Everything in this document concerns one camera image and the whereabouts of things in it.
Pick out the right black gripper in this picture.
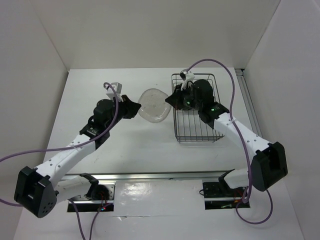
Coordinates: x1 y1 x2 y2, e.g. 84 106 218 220
166 82 202 111

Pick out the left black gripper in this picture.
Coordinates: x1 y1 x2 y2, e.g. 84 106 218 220
106 94 142 130

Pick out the smoky square glass plate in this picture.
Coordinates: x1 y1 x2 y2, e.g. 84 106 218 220
138 88 172 124

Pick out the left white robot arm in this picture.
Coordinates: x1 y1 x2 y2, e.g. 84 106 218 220
14 95 141 218

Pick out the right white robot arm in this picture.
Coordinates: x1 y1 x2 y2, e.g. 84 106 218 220
165 79 288 196

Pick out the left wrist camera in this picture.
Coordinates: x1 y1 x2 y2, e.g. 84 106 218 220
103 82 123 102

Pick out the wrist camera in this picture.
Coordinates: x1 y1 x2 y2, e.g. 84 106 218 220
179 70 195 91
103 82 123 102

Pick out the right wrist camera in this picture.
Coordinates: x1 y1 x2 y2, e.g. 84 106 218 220
179 70 195 91

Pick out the grey wire dish rack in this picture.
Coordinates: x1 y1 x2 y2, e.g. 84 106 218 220
171 73 224 143

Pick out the right side aluminium rail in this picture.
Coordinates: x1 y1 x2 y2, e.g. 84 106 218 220
235 68 263 137

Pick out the aluminium rail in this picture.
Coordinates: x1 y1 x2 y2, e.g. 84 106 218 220
235 68 263 137
62 171 233 183

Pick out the front aluminium rail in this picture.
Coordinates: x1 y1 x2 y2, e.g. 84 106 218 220
62 171 233 183

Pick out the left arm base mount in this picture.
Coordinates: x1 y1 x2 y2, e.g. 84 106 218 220
71 173 116 213

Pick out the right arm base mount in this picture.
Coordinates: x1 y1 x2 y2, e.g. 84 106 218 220
199 182 250 210

